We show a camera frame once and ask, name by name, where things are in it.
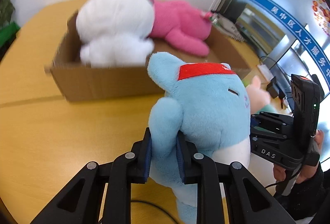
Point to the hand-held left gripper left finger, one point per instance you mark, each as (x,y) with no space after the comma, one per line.
(147,154)

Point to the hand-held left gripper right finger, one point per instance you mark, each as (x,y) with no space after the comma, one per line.
(180,157)

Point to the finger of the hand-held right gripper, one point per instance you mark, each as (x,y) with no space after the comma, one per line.
(270,133)
(273,117)

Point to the blue plush bear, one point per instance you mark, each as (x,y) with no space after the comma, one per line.
(206,110)

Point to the brown cardboard box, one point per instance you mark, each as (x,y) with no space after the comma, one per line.
(103,84)

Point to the person's right forearm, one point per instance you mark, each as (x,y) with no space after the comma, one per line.
(309,198)

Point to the person's right hand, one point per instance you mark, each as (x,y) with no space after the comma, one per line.
(308,173)

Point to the black box device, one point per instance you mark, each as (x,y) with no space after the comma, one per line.
(281,94)

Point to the black power adapter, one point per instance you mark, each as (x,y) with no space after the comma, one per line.
(272,86)

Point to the white pad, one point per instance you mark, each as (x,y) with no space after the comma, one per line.
(264,69)

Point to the blue banner strip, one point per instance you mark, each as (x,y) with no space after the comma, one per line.
(283,23)

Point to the magenta plush toy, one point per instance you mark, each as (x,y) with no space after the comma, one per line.
(180,23)

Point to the white plush toy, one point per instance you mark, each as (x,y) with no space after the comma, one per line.
(116,20)

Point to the large potted green plant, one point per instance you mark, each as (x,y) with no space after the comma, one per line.
(5,10)

